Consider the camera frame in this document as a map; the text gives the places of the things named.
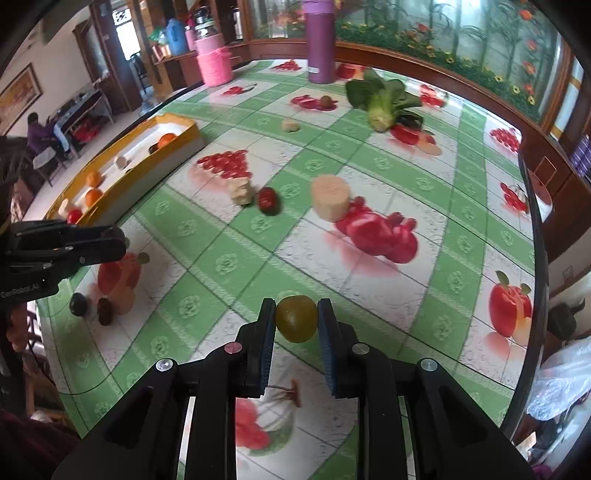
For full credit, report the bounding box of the green bok choy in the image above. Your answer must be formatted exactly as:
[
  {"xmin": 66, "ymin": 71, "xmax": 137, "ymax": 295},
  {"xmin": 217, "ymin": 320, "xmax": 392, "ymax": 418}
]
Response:
[{"xmin": 345, "ymin": 68, "xmax": 424, "ymax": 133}]

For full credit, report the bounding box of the small beige far chunk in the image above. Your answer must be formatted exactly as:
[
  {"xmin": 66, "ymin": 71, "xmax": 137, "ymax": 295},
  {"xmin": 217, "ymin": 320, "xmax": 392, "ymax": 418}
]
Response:
[{"xmin": 280, "ymin": 118, "xmax": 301, "ymax": 133}]

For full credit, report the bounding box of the small beige block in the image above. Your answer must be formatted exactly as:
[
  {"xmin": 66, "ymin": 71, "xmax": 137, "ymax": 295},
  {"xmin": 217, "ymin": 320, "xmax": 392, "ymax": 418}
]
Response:
[{"xmin": 115, "ymin": 156, "xmax": 129, "ymax": 170}]

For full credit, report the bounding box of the seated person in purple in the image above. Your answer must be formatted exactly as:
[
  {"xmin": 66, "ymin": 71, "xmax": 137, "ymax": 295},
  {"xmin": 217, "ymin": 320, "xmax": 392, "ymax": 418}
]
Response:
[{"xmin": 27, "ymin": 112, "xmax": 67, "ymax": 160}]

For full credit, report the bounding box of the left hand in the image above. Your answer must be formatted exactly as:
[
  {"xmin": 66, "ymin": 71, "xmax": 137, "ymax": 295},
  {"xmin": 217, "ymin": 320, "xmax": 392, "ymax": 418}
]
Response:
[{"xmin": 6, "ymin": 304, "xmax": 28, "ymax": 352}]

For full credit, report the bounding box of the green plum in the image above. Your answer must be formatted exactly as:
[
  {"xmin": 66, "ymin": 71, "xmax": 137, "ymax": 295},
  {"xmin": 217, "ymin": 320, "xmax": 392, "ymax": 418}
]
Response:
[{"xmin": 276, "ymin": 295, "xmax": 318, "ymax": 343}]

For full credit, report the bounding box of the red jujube date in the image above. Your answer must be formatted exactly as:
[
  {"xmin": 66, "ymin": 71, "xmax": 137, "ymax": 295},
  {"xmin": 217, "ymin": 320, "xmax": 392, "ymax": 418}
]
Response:
[{"xmin": 257, "ymin": 187, "xmax": 280, "ymax": 216}]

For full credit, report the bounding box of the dark date fruit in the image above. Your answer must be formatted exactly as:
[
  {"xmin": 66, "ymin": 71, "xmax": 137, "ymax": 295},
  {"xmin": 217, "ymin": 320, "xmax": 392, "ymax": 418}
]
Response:
[{"xmin": 97, "ymin": 297, "xmax": 114, "ymax": 326}]

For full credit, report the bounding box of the large beige cylinder block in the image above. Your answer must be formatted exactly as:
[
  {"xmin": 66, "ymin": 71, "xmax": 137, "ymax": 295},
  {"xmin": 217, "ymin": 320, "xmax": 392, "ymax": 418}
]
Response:
[{"xmin": 311, "ymin": 175, "xmax": 351, "ymax": 222}]

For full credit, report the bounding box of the dark plum near gripper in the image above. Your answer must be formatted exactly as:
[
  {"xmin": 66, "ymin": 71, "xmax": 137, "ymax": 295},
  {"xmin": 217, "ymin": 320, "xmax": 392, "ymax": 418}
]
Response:
[{"xmin": 69, "ymin": 292, "xmax": 88, "ymax": 317}]

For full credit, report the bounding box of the framed wall picture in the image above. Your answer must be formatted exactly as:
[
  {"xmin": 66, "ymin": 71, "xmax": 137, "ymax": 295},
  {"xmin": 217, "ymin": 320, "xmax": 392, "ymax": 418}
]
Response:
[{"xmin": 0, "ymin": 63, "xmax": 43, "ymax": 135}]

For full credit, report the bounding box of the pink knitted cover bottle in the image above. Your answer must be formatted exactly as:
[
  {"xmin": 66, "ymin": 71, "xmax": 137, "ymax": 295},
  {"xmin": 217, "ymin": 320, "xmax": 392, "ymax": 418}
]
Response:
[{"xmin": 195, "ymin": 34, "xmax": 233, "ymax": 87}]

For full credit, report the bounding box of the orange in tray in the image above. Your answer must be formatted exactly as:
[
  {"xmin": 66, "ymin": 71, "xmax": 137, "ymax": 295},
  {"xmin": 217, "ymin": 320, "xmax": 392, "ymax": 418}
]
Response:
[{"xmin": 85, "ymin": 170, "xmax": 103, "ymax": 189}]

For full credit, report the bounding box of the small green fruit far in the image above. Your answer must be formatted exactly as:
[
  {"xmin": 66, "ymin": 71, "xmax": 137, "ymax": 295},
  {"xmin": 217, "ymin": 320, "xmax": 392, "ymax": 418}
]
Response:
[{"xmin": 318, "ymin": 95, "xmax": 335, "ymax": 110}]

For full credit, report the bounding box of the beige cylinder block in tray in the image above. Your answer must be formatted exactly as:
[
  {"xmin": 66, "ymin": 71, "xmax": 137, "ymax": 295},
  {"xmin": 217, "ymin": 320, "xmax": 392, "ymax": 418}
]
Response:
[{"xmin": 58, "ymin": 198, "xmax": 74, "ymax": 220}]

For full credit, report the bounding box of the green fruit tablecloth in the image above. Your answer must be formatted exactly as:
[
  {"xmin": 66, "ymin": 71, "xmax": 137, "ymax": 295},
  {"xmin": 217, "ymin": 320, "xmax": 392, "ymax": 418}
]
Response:
[{"xmin": 36, "ymin": 58, "xmax": 539, "ymax": 480}]

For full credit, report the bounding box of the beige cut block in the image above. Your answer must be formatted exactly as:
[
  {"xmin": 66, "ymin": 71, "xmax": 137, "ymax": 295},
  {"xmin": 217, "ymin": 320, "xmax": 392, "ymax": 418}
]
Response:
[{"xmin": 228, "ymin": 177, "xmax": 254, "ymax": 206}]

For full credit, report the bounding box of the blue plastic jug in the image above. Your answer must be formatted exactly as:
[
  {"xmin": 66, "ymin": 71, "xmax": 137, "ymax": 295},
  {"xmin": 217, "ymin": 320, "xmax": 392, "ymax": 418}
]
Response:
[{"xmin": 165, "ymin": 18, "xmax": 189, "ymax": 56}]

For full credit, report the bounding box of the red tomato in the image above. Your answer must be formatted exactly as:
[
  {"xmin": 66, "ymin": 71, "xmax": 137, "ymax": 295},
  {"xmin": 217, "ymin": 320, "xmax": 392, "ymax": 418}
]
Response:
[{"xmin": 66, "ymin": 209, "xmax": 83, "ymax": 224}]

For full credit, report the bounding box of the yellow rimmed white tray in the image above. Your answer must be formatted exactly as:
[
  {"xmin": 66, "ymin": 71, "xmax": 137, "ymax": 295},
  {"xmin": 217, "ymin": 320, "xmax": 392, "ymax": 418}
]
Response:
[{"xmin": 45, "ymin": 112, "xmax": 204, "ymax": 226}]

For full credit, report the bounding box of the purple thermos bottle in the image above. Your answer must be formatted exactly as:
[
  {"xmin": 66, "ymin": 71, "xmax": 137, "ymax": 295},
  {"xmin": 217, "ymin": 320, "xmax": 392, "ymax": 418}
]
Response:
[{"xmin": 303, "ymin": 1, "xmax": 335, "ymax": 84}]

